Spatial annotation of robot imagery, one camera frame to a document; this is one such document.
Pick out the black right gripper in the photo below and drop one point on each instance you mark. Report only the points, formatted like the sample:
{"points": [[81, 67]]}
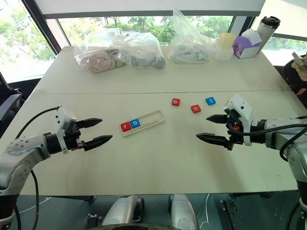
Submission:
{"points": [[235, 139]]}

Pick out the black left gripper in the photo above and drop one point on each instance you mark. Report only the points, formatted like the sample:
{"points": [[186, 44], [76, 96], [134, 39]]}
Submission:
{"points": [[73, 136]]}

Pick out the blue letter tile t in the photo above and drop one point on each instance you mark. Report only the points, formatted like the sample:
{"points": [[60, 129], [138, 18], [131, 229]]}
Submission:
{"points": [[210, 101]]}

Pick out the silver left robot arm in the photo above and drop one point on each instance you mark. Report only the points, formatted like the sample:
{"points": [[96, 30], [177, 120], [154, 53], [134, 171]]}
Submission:
{"points": [[21, 148]]}

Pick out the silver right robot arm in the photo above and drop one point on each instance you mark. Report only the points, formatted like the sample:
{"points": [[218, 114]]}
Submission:
{"points": [[279, 123]]}

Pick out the red letter tile o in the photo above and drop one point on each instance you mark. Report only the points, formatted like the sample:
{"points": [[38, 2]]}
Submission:
{"points": [[196, 108]]}

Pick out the red letter tile r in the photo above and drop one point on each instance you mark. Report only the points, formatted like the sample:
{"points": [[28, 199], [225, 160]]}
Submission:
{"points": [[126, 127]]}

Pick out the blue letter tile o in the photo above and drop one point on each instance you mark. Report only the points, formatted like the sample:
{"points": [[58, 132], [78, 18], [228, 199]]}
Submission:
{"points": [[135, 123]]}

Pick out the red letter tile b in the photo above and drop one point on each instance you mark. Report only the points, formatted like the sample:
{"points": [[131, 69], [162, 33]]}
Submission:
{"points": [[175, 101]]}

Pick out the wooden letter tray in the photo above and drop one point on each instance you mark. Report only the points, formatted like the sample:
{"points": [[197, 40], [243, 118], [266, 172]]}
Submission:
{"points": [[151, 119]]}

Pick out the silver rounded robot shell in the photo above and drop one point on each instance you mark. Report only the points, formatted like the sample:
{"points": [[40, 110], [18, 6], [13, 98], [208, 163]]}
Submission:
{"points": [[182, 210], [122, 210]]}

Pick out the person's bare hand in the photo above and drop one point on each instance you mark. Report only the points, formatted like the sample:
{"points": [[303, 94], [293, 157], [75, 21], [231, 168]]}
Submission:
{"points": [[303, 72]]}

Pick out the plastic bag with pink plush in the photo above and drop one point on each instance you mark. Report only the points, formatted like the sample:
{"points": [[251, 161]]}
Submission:
{"points": [[98, 60]]}

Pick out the yellow and white cup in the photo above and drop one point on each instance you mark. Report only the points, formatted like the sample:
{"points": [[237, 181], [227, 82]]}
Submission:
{"points": [[224, 48]]}

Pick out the purple and white carton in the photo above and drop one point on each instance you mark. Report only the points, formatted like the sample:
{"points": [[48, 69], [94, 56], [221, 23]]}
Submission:
{"points": [[247, 46]]}

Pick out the black office chair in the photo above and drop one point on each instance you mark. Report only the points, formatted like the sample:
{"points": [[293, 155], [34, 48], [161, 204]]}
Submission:
{"points": [[9, 100]]}

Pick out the person in dark clothes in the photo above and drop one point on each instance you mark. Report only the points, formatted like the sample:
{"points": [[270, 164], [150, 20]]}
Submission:
{"points": [[293, 81]]}

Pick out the plastic bag with grey items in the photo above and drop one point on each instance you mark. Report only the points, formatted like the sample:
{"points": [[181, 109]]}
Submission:
{"points": [[146, 55]]}

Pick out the phone in person's hand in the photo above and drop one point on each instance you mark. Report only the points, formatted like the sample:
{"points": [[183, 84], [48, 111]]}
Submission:
{"points": [[298, 60]]}

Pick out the white thermos with black lid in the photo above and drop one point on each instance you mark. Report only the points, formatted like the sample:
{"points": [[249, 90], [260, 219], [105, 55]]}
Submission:
{"points": [[266, 31]]}

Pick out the white roller blind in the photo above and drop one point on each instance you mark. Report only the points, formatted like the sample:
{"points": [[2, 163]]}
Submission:
{"points": [[292, 16], [120, 7]]}

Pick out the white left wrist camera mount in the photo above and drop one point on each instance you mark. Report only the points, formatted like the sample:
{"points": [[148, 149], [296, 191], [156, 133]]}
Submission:
{"points": [[62, 119]]}

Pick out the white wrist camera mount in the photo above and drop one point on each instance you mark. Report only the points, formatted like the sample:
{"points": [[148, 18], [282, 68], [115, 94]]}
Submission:
{"points": [[62, 119], [239, 105]]}

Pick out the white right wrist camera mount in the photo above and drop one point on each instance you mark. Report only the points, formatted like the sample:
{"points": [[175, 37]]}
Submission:
{"points": [[239, 105]]}

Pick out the black metal bracket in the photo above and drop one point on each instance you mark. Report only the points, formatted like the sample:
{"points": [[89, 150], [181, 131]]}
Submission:
{"points": [[229, 214], [93, 219]]}

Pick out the dark window frame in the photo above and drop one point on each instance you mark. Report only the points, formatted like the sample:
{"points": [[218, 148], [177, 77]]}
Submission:
{"points": [[36, 14]]}

